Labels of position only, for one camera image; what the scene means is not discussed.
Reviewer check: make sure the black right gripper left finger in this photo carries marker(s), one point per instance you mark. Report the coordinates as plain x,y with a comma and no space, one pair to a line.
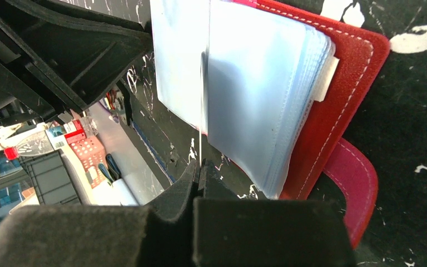
156,234

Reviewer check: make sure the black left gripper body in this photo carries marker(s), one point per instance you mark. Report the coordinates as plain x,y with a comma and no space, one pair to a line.
34,63

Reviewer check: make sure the red leather card holder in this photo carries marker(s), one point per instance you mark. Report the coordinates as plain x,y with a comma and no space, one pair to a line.
283,86

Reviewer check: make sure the clear plastic bottle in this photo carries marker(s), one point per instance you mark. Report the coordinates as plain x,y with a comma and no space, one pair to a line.
53,138

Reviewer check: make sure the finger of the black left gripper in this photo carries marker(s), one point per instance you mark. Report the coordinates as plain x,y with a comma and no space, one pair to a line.
88,51

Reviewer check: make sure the white credit card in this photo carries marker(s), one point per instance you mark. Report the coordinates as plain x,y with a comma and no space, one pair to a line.
203,103

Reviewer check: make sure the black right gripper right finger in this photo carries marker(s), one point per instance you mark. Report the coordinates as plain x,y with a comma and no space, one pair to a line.
229,231

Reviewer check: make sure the red perforated basket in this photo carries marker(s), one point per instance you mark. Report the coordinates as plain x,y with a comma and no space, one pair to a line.
91,152

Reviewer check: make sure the dark grey crate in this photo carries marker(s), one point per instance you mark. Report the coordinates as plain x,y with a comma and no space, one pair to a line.
50,179

